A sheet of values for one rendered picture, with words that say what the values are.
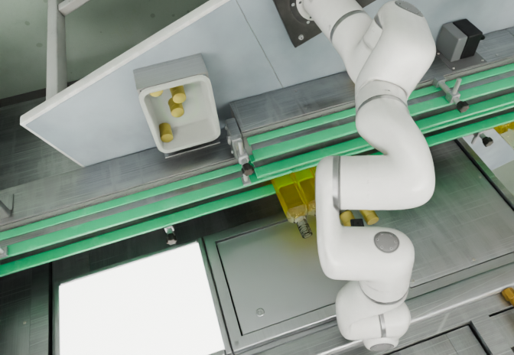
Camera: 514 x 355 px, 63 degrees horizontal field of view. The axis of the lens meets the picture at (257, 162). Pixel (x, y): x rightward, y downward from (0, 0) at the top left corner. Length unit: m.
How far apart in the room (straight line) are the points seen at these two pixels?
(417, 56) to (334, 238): 0.31
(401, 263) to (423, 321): 0.56
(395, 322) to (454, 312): 0.37
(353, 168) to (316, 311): 0.58
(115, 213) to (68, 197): 0.14
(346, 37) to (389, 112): 0.28
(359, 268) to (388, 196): 0.12
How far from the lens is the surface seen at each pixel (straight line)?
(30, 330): 1.35
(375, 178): 0.63
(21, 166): 1.71
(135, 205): 1.17
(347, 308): 0.82
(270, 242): 1.23
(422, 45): 0.73
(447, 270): 1.30
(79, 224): 1.20
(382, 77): 0.73
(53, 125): 1.19
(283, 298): 1.16
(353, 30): 0.90
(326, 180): 0.63
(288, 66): 1.19
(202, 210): 1.20
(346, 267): 0.66
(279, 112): 1.15
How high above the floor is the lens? 1.63
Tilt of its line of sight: 38 degrees down
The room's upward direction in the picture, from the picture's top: 158 degrees clockwise
